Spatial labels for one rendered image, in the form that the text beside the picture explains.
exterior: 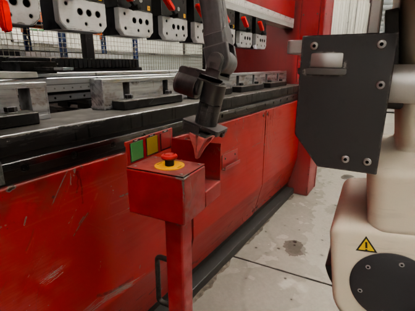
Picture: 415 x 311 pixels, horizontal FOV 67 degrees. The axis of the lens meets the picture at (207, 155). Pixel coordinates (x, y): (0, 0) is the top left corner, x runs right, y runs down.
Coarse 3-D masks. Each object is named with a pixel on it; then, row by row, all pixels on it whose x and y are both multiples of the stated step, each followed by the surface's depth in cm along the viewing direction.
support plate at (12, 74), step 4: (0, 72) 49; (4, 72) 49; (8, 72) 50; (12, 72) 50; (16, 72) 51; (20, 72) 51; (24, 72) 52; (28, 72) 52; (32, 72) 53; (36, 72) 53; (0, 76) 49; (4, 76) 49; (8, 76) 50; (12, 76) 50; (16, 76) 51; (20, 76) 51; (24, 76) 52; (28, 76) 52; (32, 76) 53; (36, 76) 54
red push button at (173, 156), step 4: (168, 152) 75; (172, 152) 75; (164, 156) 72; (168, 156) 72; (172, 156) 72; (176, 156) 73; (168, 160) 73; (172, 160) 73; (168, 164) 73; (172, 164) 74
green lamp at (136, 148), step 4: (132, 144) 74; (136, 144) 75; (140, 144) 77; (132, 148) 74; (136, 148) 76; (140, 148) 77; (132, 152) 74; (136, 152) 76; (140, 152) 77; (132, 156) 74; (136, 156) 76; (140, 156) 77; (132, 160) 75
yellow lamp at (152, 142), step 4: (152, 136) 81; (156, 136) 82; (148, 140) 79; (152, 140) 81; (156, 140) 82; (148, 144) 80; (152, 144) 81; (156, 144) 83; (148, 148) 80; (152, 148) 81; (156, 148) 83; (148, 152) 80; (152, 152) 81
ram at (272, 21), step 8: (248, 0) 162; (256, 0) 170; (264, 0) 178; (272, 0) 187; (280, 0) 198; (288, 0) 209; (232, 8) 150; (240, 8) 157; (272, 8) 189; (280, 8) 200; (288, 8) 211; (256, 16) 173; (264, 16) 181; (288, 16) 214; (272, 24) 203; (280, 24) 204; (288, 24) 216
